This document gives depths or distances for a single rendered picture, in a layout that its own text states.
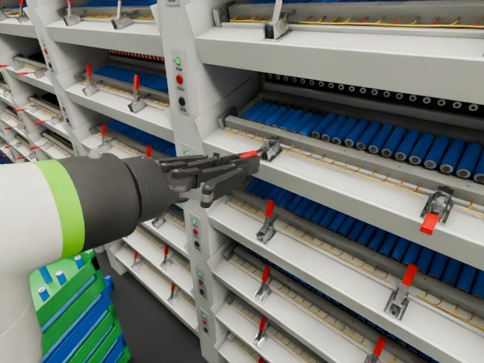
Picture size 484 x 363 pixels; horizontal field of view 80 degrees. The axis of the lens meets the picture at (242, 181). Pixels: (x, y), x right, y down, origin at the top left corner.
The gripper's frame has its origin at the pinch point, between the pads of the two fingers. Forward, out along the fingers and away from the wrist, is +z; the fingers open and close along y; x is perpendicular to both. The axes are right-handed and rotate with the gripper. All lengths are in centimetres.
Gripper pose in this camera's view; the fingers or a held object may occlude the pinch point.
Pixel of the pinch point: (240, 165)
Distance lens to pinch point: 46.9
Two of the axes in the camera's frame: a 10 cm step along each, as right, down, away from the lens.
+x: 1.4, -9.2, -3.6
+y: 7.6, 3.3, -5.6
